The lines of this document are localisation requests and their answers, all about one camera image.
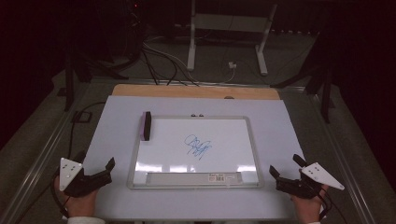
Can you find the white cable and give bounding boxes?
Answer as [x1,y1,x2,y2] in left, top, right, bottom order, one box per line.
[143,35,237,86]

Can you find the large white table sheet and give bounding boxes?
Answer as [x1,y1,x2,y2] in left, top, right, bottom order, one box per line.
[62,94,327,222]

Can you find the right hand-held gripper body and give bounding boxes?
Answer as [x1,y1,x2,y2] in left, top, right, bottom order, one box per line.
[275,161,346,200]

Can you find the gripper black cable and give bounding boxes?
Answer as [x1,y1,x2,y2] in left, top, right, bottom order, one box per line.
[317,190,348,224]
[50,169,70,219]

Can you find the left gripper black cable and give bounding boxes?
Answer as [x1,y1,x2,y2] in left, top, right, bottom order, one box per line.
[50,169,70,219]

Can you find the purple whiteboard eraser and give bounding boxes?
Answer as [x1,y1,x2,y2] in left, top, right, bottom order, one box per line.
[138,110,153,142]

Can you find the person's right hand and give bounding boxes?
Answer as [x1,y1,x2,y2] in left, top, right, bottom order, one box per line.
[290,184,330,224]

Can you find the metal floor rail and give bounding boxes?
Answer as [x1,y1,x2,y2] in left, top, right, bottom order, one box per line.
[306,90,379,224]
[0,81,94,224]

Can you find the black tripod stand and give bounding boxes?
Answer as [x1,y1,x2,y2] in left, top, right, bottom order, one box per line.
[270,29,336,124]
[63,43,131,113]

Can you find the black cable bundle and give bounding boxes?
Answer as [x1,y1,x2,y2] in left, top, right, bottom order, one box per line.
[141,46,201,88]

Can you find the person's left hand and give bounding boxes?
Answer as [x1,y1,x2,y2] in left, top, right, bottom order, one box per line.
[52,176,99,218]

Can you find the dark equipment rack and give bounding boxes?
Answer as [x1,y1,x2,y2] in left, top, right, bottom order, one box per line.
[102,0,148,63]

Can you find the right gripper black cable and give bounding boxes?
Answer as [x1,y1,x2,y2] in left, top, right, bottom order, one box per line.
[317,190,348,224]

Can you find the long black floor cable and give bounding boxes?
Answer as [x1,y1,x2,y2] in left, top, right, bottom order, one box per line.
[13,101,107,224]

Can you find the black square floor plate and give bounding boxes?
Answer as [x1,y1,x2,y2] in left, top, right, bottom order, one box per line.
[71,110,93,124]

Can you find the silver framed whiteboard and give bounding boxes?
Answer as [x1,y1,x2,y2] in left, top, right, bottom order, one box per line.
[126,115,265,190]

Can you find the white metal stand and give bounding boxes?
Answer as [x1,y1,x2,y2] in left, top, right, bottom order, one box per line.
[186,0,278,77]

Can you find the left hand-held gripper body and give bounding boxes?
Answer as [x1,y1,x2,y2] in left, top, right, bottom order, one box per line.
[58,157,113,198]

